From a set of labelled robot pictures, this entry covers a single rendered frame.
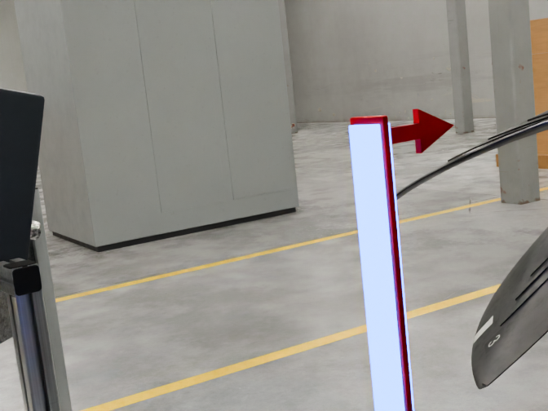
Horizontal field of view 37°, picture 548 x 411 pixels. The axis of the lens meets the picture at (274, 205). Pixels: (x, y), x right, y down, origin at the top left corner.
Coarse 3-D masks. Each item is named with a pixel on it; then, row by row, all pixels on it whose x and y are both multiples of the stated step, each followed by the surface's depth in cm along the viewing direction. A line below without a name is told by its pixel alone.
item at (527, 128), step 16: (544, 112) 62; (512, 128) 55; (528, 128) 44; (544, 128) 45; (480, 144) 53; (496, 144) 46; (448, 160) 56; (464, 160) 49; (432, 176) 52; (400, 192) 55
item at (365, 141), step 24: (360, 144) 41; (360, 168) 42; (360, 192) 42; (384, 192) 41; (360, 216) 42; (384, 216) 41; (360, 240) 43; (384, 240) 41; (384, 264) 42; (384, 288) 42; (384, 312) 42; (384, 336) 43; (384, 360) 43; (384, 384) 43; (384, 408) 44
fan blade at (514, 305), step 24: (528, 264) 82; (504, 288) 85; (528, 288) 78; (504, 312) 80; (528, 312) 75; (480, 336) 82; (528, 336) 72; (480, 360) 77; (504, 360) 73; (480, 384) 73
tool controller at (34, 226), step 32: (0, 96) 87; (32, 96) 89; (0, 128) 87; (32, 128) 89; (0, 160) 87; (32, 160) 89; (0, 192) 87; (32, 192) 89; (0, 224) 87; (32, 224) 93; (0, 256) 88
